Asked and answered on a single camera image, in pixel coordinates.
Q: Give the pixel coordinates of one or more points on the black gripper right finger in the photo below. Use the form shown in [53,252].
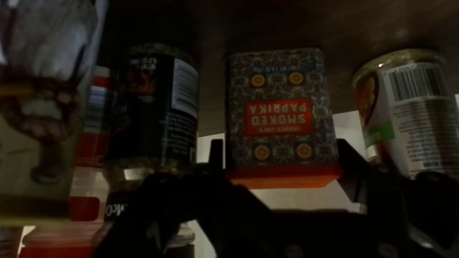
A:
[410,215]

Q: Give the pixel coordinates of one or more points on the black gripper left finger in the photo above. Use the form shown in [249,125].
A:
[191,219]

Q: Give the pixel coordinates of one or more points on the small printed spice can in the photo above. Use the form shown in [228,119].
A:
[416,109]

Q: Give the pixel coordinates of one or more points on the smoked paprika tin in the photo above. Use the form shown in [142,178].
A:
[279,115]

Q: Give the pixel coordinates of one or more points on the black pepper jar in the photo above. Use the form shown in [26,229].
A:
[152,109]

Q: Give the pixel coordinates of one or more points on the blue red label jar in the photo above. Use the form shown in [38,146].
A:
[93,119]

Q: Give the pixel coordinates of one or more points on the white baking powder can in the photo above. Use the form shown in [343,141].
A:
[37,95]

